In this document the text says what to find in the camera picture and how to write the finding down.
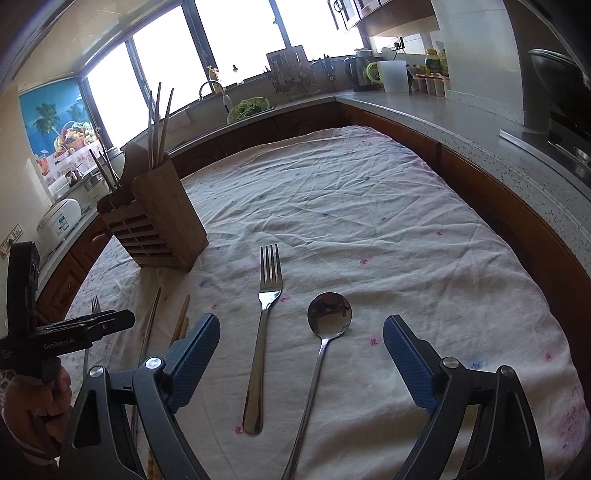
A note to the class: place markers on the chopsticks in holder slot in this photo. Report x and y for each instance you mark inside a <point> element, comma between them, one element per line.
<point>106,169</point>
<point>157,127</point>

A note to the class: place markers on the small white blender pot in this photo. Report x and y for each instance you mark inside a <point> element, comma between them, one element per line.
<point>96,187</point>

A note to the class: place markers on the wooden knife rack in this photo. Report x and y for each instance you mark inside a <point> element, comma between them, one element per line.
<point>291,73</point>

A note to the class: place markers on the metal chopstick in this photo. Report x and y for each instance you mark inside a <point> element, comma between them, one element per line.
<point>142,356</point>

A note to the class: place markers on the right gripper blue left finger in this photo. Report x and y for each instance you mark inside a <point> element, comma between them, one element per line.
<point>186,361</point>

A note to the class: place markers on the yellow dish soap bottle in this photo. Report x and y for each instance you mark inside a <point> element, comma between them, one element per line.
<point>212,74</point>

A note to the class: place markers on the white rice cooker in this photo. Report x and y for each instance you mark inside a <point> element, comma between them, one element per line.
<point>56,224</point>

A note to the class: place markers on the chopsticks in holder left slot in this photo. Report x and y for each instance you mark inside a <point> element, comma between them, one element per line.
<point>106,169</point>

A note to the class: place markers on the white plastic jug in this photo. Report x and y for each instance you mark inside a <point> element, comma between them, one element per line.
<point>391,74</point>

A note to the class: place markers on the white electric pot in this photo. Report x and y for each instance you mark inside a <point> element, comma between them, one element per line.
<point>117,159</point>

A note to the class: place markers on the white dotted tablecloth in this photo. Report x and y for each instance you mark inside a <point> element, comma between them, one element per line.
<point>364,423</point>

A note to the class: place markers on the black electric kettle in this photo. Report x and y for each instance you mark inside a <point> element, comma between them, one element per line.
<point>356,70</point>

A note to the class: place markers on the wooden utensil holder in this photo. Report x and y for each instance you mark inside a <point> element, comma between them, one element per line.
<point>150,214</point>

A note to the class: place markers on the chrome sink faucet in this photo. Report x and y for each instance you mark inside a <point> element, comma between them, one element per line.
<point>224,96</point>

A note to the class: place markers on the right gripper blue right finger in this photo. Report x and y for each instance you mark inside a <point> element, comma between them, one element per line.
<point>417,362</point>

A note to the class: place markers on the upper wooden cabinets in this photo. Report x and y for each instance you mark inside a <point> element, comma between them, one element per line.
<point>395,18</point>

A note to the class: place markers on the fruit beach poster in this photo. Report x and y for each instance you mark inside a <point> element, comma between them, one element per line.
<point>59,129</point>

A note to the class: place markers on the steel spoon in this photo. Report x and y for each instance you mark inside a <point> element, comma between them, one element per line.
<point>329,316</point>

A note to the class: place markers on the black gas stove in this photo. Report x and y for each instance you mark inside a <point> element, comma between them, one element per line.
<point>564,147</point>

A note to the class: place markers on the chopsticks in holder right slot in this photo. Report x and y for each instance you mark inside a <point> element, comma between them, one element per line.
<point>157,127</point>

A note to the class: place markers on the green vegetable colander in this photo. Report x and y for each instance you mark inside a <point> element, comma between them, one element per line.
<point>247,108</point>

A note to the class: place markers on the light bamboo chopstick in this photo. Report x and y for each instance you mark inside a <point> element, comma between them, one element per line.
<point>182,314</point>
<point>183,329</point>

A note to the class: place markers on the person's left hand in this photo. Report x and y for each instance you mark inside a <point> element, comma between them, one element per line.
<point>35,413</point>

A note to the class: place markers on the spice bottle rack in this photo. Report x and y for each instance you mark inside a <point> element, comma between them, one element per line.
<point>432,77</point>

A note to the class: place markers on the wall power socket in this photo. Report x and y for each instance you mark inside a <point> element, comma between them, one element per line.
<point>14,235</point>

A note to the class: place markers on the steel fork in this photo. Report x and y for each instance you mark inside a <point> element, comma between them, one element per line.
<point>270,289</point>
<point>96,309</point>

